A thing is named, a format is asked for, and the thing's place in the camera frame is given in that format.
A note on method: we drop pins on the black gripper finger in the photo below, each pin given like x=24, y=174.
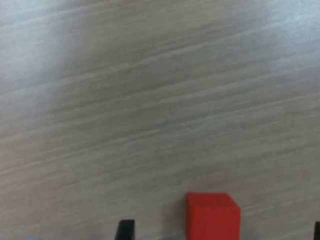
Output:
x=126, y=231
x=317, y=231

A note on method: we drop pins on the red cube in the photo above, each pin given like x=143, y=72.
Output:
x=212, y=220

